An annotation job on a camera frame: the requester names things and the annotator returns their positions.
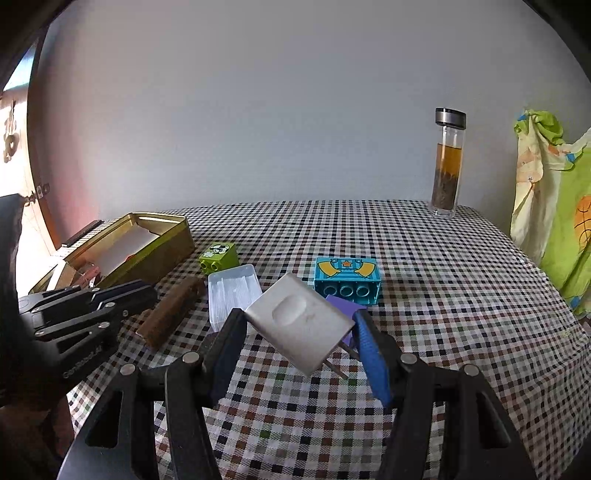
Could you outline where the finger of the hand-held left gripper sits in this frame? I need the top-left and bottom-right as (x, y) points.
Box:
(34, 295), (158, 356)
(18, 278), (158, 315)

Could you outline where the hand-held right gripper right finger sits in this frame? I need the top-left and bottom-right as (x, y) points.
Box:
(353, 308), (539, 480)

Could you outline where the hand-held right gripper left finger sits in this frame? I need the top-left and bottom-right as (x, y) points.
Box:
(58, 307), (250, 480)

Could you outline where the gold tin box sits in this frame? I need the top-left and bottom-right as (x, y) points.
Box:
(28, 211), (195, 296)

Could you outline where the long brown bar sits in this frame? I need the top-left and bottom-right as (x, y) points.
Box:
(136, 276), (206, 349)

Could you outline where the purple block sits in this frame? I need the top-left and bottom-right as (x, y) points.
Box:
(325, 295), (365, 347)

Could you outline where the clear plastic box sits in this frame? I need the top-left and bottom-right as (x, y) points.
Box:
(208, 264), (264, 335)

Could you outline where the white charger plug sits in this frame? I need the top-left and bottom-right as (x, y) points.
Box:
(243, 271), (363, 380)

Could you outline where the blue toy brick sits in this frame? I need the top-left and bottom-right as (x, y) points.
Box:
(314, 256), (382, 308)

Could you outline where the green toy brick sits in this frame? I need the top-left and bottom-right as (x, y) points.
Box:
(199, 243), (240, 276)

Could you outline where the white paper liner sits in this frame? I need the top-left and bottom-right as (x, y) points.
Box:
(99, 226), (160, 271)

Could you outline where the light wooden door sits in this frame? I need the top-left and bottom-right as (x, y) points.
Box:
(0, 28), (63, 259)

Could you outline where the glass tea bottle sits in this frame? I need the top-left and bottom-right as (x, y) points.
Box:
(430, 107), (467, 217)

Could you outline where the gold door ornament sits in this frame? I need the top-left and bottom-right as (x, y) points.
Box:
(2, 102), (21, 164)

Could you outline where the green printed blanket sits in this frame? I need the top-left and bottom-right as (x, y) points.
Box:
(510, 109), (591, 319)

